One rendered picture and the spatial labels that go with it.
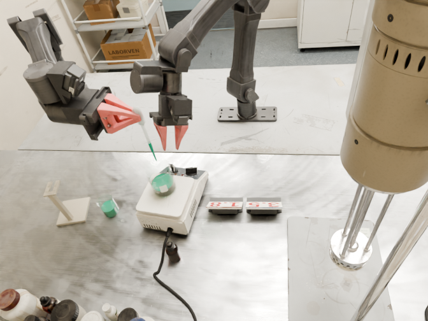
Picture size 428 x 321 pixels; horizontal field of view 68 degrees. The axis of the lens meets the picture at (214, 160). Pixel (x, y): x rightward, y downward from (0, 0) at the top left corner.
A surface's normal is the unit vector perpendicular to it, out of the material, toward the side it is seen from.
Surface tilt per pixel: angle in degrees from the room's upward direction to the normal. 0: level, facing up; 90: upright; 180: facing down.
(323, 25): 90
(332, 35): 90
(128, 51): 91
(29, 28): 22
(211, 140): 0
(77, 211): 0
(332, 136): 0
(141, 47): 91
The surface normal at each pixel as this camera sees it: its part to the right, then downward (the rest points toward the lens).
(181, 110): 0.40, 0.31
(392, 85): -0.77, 0.53
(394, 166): -0.35, 0.72
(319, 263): -0.13, -0.67
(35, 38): 0.04, -0.40
